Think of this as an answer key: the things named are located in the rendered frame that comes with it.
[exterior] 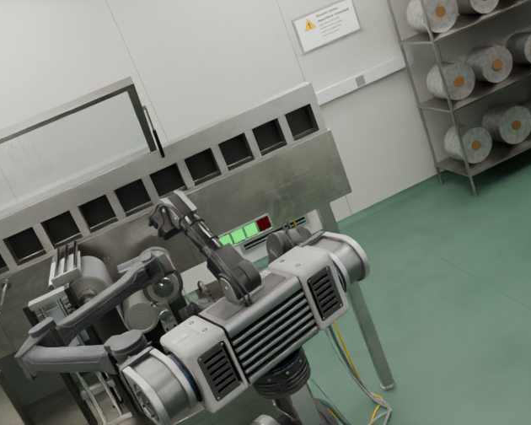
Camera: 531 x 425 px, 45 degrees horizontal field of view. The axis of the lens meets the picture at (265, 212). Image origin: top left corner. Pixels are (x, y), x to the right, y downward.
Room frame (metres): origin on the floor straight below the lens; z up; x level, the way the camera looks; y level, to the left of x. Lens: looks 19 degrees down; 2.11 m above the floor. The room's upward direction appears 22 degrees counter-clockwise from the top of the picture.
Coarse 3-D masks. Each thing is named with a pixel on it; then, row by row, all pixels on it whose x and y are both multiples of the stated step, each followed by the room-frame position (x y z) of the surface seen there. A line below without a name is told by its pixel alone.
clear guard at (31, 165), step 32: (128, 96) 2.18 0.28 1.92; (64, 128) 2.16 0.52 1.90; (96, 128) 2.25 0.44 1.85; (128, 128) 2.34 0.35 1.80; (0, 160) 2.15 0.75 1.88; (32, 160) 2.23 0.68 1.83; (64, 160) 2.32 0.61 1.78; (96, 160) 2.42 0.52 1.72; (0, 192) 2.30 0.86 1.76; (32, 192) 2.40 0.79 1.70
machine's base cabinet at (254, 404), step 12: (252, 396) 1.91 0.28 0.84; (312, 396) 1.94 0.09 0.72; (228, 408) 1.89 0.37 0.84; (240, 408) 1.90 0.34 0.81; (252, 408) 1.90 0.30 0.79; (264, 408) 1.91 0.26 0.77; (204, 420) 1.88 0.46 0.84; (216, 420) 1.88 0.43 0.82; (228, 420) 1.89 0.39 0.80; (240, 420) 1.89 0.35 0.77; (252, 420) 1.90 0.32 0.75
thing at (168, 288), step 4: (164, 280) 2.13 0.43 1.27; (168, 280) 2.13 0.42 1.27; (156, 284) 2.13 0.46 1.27; (164, 284) 2.13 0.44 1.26; (168, 284) 2.13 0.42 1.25; (172, 284) 2.13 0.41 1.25; (156, 288) 2.12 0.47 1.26; (160, 288) 2.13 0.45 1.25; (164, 288) 2.13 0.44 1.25; (168, 288) 2.13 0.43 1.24; (172, 288) 2.13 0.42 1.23; (156, 292) 2.12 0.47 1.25; (160, 292) 2.13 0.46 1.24; (164, 292) 2.13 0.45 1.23; (168, 292) 2.13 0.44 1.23; (172, 292) 2.13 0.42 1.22; (160, 296) 2.13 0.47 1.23; (164, 296) 2.13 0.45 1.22
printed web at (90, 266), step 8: (88, 256) 2.34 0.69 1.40; (168, 256) 2.36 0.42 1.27; (80, 264) 2.26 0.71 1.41; (88, 264) 2.25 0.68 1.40; (96, 264) 2.27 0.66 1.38; (104, 264) 2.35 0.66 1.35; (88, 272) 2.15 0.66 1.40; (96, 272) 2.17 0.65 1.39; (104, 272) 2.23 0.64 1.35; (104, 280) 2.14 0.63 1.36; (120, 304) 2.23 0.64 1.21; (120, 312) 2.12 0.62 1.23; (120, 400) 2.10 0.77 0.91
